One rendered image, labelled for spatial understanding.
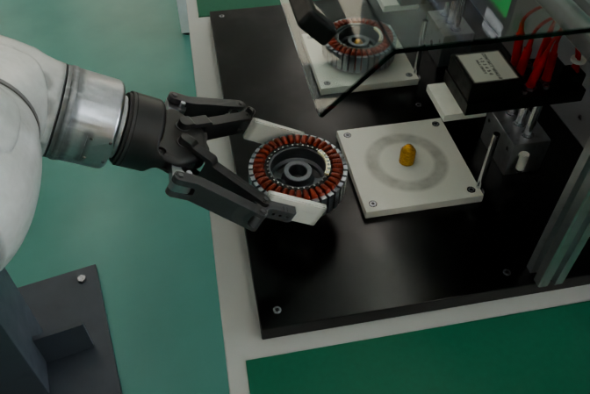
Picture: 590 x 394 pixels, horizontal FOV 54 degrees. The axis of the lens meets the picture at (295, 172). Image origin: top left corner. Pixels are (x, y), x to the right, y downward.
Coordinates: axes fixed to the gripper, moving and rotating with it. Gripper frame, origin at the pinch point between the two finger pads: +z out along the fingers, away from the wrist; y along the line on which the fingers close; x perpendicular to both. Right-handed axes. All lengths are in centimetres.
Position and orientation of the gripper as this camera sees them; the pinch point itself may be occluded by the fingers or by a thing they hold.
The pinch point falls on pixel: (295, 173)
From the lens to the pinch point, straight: 66.6
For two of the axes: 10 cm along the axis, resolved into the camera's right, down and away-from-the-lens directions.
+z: 8.6, 2.2, 4.6
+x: 4.8, -6.8, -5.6
